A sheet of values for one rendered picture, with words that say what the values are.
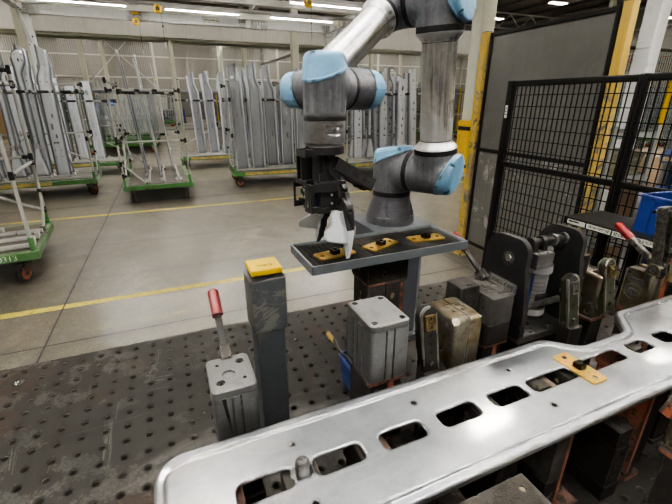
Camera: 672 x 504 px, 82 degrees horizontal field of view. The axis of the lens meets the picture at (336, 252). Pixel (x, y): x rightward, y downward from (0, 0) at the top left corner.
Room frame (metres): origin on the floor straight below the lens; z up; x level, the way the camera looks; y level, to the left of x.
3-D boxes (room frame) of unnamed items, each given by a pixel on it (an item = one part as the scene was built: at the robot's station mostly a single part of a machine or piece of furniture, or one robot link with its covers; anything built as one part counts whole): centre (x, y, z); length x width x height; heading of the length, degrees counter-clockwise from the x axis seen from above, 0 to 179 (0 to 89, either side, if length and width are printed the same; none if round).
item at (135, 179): (6.77, 3.08, 0.88); 1.91 x 1.00 x 1.76; 24
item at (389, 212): (1.20, -0.17, 1.15); 0.15 x 0.15 x 0.10
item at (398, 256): (0.80, -0.10, 1.16); 0.37 x 0.14 x 0.02; 114
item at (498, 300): (0.75, -0.33, 0.89); 0.13 x 0.11 x 0.38; 24
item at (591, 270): (0.88, -0.63, 0.88); 0.11 x 0.09 x 0.37; 24
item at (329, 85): (0.73, 0.02, 1.48); 0.09 x 0.08 x 0.11; 142
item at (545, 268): (0.81, -0.45, 0.94); 0.18 x 0.13 x 0.49; 114
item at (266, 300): (0.69, 0.14, 0.92); 0.08 x 0.08 x 0.44; 24
